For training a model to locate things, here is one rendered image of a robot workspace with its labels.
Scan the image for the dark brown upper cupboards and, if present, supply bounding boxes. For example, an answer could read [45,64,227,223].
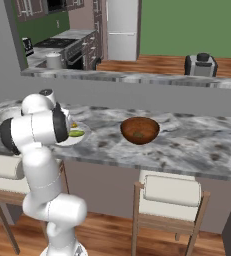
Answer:
[12,0,85,24]

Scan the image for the black microwave oven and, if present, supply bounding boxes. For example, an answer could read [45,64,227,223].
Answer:
[46,0,68,14]

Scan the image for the dark brown cupboards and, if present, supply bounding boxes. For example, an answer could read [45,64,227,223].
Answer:
[12,0,85,24]
[82,30,103,71]

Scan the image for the green fruit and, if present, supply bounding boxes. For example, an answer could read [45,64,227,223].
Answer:
[68,129,86,138]

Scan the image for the white pot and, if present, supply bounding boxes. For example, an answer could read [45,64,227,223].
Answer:
[45,52,63,70]

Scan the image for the black hob and oven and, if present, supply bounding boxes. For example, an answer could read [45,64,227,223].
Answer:
[33,37,87,71]

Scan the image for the dark brown lower cupboards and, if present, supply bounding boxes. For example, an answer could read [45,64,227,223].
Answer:
[82,30,103,71]

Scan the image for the black and white small appliance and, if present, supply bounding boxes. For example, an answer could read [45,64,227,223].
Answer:
[21,37,35,57]

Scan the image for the white plate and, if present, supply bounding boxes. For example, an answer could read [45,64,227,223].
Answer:
[55,120,92,148]

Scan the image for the white fridge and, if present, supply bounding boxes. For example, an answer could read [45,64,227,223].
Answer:
[106,0,141,62]

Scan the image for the brown wooden bowl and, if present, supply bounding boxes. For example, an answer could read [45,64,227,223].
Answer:
[120,116,161,146]

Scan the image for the black and grey toaster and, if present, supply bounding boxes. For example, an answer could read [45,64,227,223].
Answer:
[183,52,219,78]

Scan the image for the wooden stool with white cushion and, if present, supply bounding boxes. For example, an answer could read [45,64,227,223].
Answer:
[130,169,211,256]
[0,152,70,256]

